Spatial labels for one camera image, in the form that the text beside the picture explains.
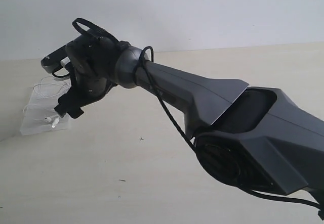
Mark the clear plastic storage box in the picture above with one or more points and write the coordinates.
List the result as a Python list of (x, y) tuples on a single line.
[(39, 113)]

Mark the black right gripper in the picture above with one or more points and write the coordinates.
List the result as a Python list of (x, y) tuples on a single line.
[(87, 87)]

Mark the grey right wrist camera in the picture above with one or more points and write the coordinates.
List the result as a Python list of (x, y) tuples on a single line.
[(55, 61)]

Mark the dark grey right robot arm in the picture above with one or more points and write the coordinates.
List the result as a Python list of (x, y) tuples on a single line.
[(253, 138)]

